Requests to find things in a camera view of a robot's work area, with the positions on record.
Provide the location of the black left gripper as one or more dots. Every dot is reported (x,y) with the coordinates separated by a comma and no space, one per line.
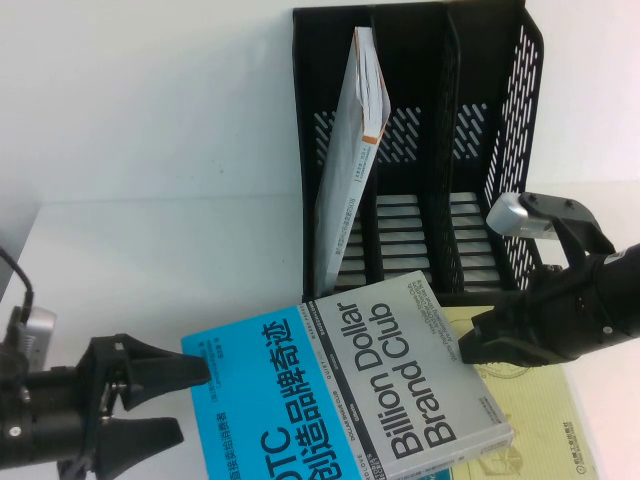
(55,415)

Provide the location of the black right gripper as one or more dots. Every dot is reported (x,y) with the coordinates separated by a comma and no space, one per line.
(570,310)

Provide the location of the blue and grey book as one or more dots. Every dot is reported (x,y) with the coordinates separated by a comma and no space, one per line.
(350,380)

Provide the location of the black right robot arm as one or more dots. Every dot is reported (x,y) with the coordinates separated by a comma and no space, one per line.
(627,295)

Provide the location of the black plastic book stand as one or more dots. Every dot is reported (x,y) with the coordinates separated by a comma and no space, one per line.
(505,150)

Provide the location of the white book with orange trim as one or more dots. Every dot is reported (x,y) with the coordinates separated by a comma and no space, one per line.
(340,175)

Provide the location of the pale yellow mechanical handbook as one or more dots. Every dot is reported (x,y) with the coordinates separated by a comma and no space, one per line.
(525,400)

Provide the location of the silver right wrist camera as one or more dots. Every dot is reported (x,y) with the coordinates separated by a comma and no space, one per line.
(515,215)

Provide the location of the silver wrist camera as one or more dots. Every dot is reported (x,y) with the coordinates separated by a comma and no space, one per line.
(37,335)
(515,215)

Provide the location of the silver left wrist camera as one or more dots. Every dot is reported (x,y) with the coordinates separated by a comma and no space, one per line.
(37,335)

